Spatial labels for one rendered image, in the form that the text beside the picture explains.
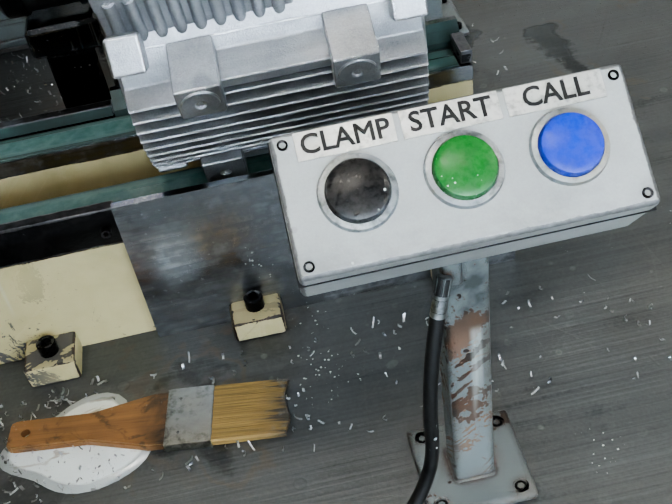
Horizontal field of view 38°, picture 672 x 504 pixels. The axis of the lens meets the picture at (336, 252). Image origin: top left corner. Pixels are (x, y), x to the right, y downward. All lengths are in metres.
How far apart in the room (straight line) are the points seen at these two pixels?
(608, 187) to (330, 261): 0.13
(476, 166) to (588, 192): 0.05
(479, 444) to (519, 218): 0.21
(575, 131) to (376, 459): 0.30
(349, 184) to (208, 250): 0.29
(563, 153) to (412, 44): 0.21
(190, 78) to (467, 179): 0.23
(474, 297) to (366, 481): 0.19
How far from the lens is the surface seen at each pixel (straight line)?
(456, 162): 0.44
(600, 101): 0.47
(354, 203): 0.43
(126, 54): 0.62
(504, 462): 0.65
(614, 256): 0.79
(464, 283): 0.51
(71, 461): 0.72
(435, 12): 1.06
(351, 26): 0.62
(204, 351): 0.75
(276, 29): 0.63
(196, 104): 0.61
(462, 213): 0.44
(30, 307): 0.76
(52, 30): 0.83
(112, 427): 0.72
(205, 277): 0.73
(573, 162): 0.45
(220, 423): 0.69
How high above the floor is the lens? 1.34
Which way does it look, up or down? 43 degrees down
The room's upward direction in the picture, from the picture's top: 10 degrees counter-clockwise
